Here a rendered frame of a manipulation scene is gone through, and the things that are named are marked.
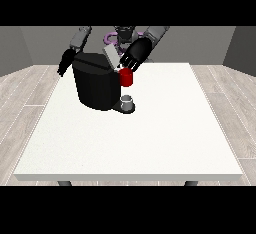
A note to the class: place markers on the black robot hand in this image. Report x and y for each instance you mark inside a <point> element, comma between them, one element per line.
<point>65,61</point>
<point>136,52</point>

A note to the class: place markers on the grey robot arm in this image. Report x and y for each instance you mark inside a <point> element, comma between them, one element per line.
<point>155,34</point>
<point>79,39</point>

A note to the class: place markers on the pale grey machine lid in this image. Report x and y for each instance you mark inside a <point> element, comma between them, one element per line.
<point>111,55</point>

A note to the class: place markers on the red pod holder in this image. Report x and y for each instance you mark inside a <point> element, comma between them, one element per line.
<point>126,77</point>

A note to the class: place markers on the black coffee machine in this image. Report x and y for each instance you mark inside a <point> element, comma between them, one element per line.
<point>96,82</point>

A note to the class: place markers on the grey robot trunk purple rings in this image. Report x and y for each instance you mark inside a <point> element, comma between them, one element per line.
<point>124,34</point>

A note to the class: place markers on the small grey cup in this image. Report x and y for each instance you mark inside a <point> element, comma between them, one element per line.
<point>126,102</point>

